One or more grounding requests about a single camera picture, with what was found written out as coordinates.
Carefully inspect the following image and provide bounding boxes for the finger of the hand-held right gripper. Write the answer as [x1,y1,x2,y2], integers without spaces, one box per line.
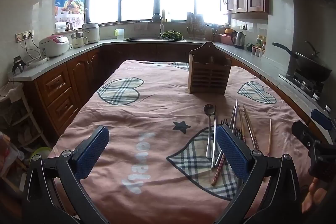
[311,109,334,130]
[292,121,319,151]

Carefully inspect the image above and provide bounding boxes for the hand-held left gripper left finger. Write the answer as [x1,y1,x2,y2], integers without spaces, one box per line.
[22,125,110,224]

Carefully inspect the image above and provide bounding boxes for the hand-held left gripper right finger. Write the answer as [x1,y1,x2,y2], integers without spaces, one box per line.
[215,125,302,224]

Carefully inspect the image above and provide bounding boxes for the silver metal chopstick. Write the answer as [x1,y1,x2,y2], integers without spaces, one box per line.
[229,106,236,128]
[215,99,238,167]
[211,105,217,170]

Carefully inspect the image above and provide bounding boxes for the metal spoon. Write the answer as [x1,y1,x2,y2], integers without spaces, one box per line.
[203,104,214,158]

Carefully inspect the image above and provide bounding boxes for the wooden utensil holder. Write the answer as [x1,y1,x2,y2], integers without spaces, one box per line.
[188,41,232,95]

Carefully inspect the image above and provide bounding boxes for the person's right hand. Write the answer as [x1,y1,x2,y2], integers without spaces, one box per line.
[301,178,326,214]

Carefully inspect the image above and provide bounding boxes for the wooden chopstick patterned end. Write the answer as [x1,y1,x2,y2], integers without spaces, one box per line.
[244,109,260,150]
[242,105,256,149]

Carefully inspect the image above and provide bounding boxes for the gas stove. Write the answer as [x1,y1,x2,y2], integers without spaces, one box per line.
[278,69,326,100]

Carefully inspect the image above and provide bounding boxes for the black wok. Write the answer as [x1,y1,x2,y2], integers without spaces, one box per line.
[272,41,332,82]

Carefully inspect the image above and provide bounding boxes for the green bowl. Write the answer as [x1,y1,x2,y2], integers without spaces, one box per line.
[29,147,51,164]

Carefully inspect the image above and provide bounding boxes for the pink heart printed bedsheet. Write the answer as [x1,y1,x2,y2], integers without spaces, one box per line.
[50,59,315,224]

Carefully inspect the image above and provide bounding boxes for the wooden base cabinets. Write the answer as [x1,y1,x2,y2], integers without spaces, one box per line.
[22,42,331,140]

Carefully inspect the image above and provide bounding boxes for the white storage rack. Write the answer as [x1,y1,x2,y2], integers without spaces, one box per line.
[0,82,50,151]

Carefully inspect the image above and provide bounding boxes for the grey countertop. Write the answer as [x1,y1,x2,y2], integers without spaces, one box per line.
[13,38,336,135]

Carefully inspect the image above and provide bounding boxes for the steel electric kettle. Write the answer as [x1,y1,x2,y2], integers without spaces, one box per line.
[231,31,246,49]

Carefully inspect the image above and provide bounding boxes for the red plastic basin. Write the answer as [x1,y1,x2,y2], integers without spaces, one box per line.
[219,33,234,44]

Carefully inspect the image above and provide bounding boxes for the small white electric pot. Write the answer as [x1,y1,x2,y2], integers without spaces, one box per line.
[70,32,88,48]

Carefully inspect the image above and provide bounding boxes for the pink white rice cooker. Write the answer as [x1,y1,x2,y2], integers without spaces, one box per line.
[39,35,70,58]

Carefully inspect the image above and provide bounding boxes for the small black device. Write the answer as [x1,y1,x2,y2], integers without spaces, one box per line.
[12,55,27,73]

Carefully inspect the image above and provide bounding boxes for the large white rice cooker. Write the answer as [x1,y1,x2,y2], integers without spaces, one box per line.
[82,22,101,45]

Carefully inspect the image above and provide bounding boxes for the dark knife block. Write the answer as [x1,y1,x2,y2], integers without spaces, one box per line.
[210,25,219,42]

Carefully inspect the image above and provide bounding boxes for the kitchen sink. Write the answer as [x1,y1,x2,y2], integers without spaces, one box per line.
[123,36,187,42]

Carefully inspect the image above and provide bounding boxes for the metal dish rack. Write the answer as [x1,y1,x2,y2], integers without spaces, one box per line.
[186,13,210,41]

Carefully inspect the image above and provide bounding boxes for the green leafy vegetables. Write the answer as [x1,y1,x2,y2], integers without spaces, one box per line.
[160,30,183,40]

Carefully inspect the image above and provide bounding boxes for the chrome faucet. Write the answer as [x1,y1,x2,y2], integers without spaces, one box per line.
[151,13,164,38]

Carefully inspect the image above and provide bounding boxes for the wall power strip outlet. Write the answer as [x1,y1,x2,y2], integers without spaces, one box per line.
[16,30,34,42]

